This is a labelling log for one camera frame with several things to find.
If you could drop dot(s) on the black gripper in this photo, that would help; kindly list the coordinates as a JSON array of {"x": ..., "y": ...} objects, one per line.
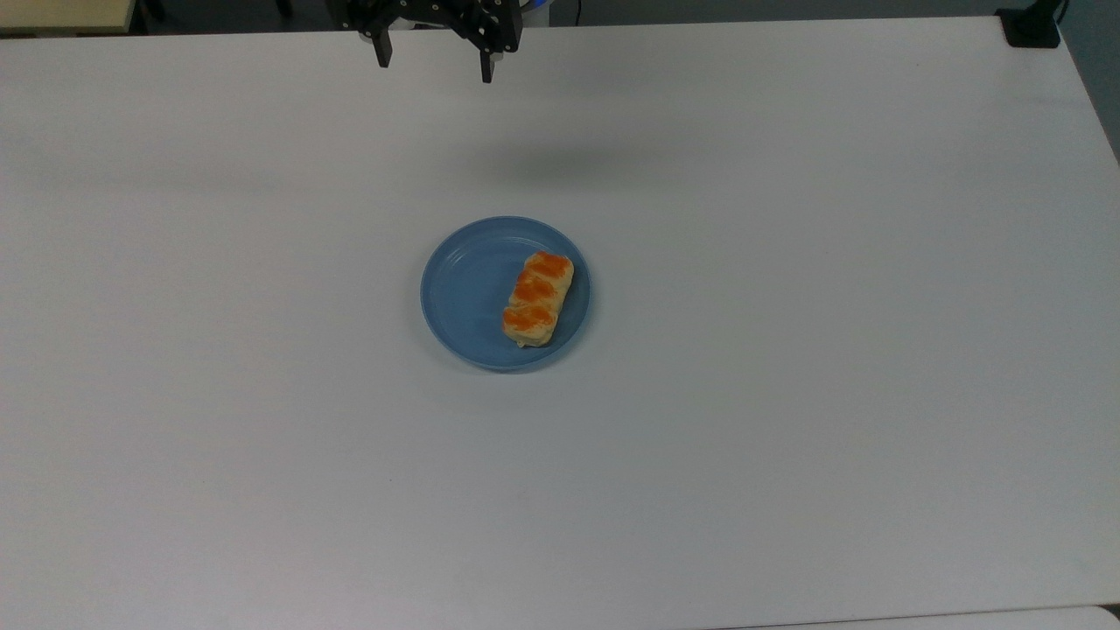
[{"x": 420, "y": 9}]

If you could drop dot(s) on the bread with orange glaze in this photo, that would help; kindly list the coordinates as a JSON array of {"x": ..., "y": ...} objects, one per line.
[{"x": 535, "y": 299}]

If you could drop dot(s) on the blue round plate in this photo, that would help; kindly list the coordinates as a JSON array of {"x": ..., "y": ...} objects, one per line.
[{"x": 468, "y": 293}]

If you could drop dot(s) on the light wooden desk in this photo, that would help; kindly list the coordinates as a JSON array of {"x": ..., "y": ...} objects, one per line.
[{"x": 61, "y": 14}]

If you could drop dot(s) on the black table clamp mount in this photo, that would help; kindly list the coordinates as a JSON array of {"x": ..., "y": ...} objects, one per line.
[{"x": 1031, "y": 26}]

